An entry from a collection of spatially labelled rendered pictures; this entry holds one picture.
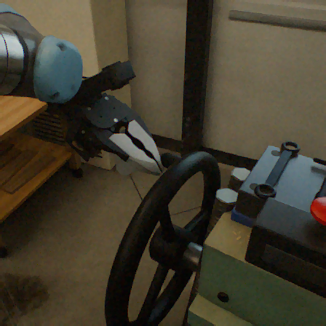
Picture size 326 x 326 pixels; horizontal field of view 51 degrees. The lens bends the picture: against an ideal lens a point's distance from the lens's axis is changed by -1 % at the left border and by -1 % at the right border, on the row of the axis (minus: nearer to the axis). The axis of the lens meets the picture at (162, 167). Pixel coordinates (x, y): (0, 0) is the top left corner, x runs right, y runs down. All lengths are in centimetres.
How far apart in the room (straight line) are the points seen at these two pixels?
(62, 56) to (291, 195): 28
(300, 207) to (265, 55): 134
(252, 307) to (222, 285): 4
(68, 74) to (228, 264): 27
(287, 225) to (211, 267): 10
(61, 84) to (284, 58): 130
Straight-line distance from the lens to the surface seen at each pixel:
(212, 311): 40
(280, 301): 35
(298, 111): 172
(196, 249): 49
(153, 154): 52
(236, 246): 33
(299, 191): 34
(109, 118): 52
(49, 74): 41
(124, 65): 48
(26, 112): 148
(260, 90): 170
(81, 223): 168
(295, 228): 29
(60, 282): 150
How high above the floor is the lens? 122
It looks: 39 degrees down
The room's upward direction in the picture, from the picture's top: straight up
